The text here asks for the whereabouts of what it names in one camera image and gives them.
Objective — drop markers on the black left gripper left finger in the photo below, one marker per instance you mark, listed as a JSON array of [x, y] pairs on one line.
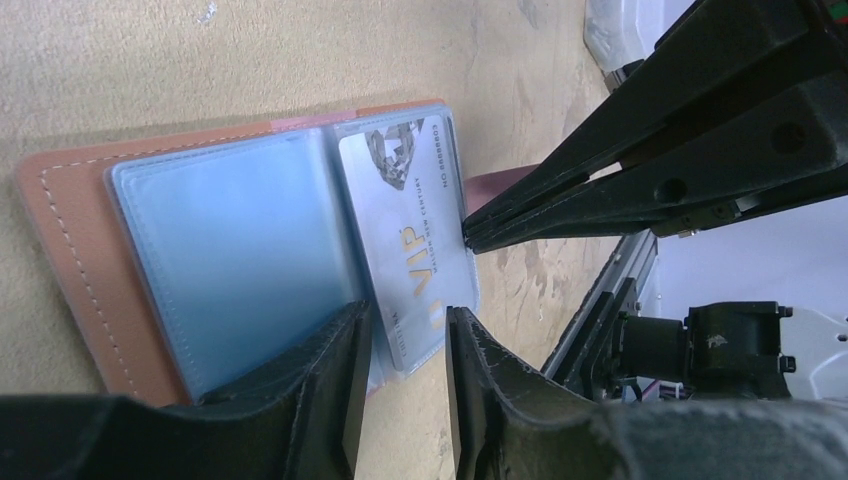
[[299, 415]]

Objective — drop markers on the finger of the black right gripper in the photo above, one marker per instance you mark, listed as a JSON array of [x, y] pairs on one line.
[[720, 60], [787, 152]]

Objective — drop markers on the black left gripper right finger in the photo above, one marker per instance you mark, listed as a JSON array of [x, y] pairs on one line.
[[507, 420]]

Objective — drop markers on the white VIP card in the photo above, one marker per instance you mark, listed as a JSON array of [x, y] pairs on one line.
[[404, 184]]

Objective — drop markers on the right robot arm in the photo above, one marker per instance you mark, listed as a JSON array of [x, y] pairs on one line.
[[731, 348]]

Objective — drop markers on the clear plastic screw box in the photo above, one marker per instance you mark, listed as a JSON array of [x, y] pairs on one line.
[[619, 32]]

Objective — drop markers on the aluminium frame rail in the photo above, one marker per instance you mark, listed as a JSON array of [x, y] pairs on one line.
[[585, 360]]

